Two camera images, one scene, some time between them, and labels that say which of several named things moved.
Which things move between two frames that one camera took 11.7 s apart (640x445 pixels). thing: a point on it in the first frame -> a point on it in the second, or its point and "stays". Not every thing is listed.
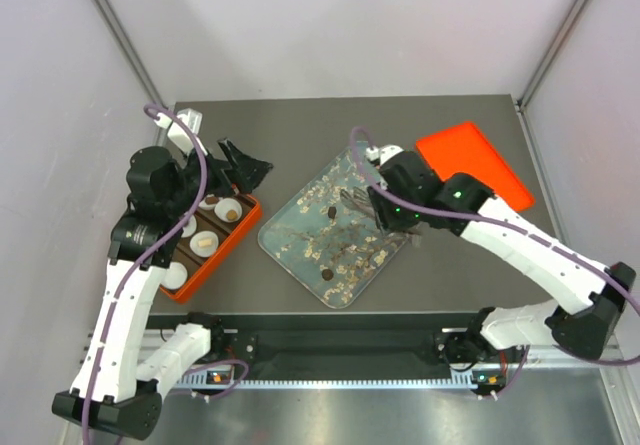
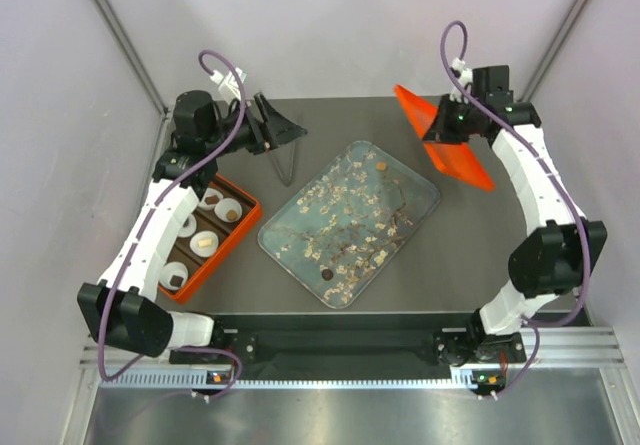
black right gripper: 383,214 -> 439,131
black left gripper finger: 236,160 -> 264,118
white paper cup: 190,228 stays
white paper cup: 204,243 stays
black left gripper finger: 249,173 -> 278,128
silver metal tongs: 361,200 -> 292,168
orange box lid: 466,150 -> 458,158
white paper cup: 175,277 stays
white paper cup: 226,204 stays
